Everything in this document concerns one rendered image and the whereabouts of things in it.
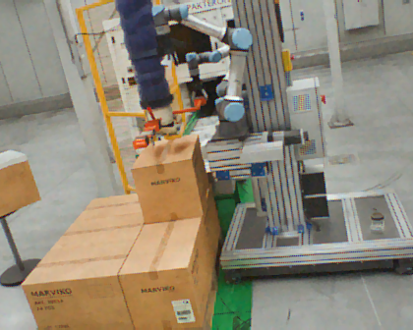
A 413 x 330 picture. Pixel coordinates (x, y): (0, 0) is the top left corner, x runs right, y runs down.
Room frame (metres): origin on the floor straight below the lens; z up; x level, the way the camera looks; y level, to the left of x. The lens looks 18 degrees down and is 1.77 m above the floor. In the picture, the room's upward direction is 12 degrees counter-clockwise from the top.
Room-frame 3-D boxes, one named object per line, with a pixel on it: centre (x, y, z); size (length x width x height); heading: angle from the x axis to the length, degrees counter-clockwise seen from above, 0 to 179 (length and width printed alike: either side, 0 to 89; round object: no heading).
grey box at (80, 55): (4.25, 0.96, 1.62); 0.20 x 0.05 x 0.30; 170
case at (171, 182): (2.99, 0.27, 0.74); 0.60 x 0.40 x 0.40; 173
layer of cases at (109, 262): (2.74, 0.61, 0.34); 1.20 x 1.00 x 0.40; 170
